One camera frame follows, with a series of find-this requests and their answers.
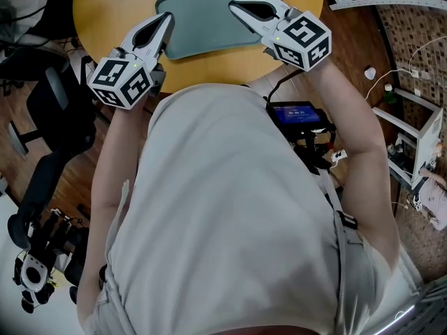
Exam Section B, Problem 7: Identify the person's left forearm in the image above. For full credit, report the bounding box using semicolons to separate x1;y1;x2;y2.
91;102;148;209

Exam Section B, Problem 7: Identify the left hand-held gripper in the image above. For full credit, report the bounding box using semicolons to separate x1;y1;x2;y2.
87;11;175;110

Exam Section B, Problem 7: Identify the black office chair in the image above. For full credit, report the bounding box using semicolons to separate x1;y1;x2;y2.
6;45;98;251

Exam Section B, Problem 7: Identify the green plastic tray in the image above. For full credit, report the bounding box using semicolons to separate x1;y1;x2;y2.
154;0;264;61

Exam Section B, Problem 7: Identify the black cable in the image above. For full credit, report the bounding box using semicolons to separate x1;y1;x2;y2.
266;67;305;103

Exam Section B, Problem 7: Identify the black screen device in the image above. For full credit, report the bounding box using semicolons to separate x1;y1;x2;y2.
265;100;332;135

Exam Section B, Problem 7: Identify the black device mount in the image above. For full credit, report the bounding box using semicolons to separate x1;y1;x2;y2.
288;127;339;174

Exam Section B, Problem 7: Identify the person's light grey shirt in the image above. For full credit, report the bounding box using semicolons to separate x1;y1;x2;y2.
75;82;424;335

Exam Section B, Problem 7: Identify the person's right forearm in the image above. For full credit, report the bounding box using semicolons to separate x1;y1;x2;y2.
302;59;389;174

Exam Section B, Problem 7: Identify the white cable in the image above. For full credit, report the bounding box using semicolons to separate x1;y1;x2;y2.
364;34;447;101

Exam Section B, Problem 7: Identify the white and black device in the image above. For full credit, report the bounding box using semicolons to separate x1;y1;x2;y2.
13;248;57;314

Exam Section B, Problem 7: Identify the small white stand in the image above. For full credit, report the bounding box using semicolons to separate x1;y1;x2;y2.
371;88;445;192

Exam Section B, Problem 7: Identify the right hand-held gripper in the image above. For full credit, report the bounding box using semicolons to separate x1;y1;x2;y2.
228;0;332;72

